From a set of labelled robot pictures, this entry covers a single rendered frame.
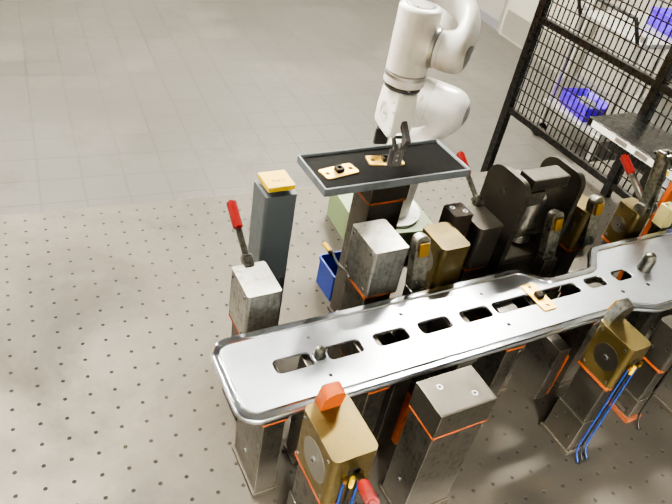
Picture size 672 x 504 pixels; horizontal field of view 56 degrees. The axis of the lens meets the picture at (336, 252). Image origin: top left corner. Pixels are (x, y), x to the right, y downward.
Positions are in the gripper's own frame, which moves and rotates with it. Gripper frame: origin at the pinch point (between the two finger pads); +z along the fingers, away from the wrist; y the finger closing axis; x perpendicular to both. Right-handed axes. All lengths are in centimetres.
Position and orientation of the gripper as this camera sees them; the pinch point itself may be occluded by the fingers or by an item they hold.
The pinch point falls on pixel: (387, 150)
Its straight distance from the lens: 141.6
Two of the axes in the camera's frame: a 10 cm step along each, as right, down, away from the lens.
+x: 9.5, -0.5, 3.1
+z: -1.6, 7.8, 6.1
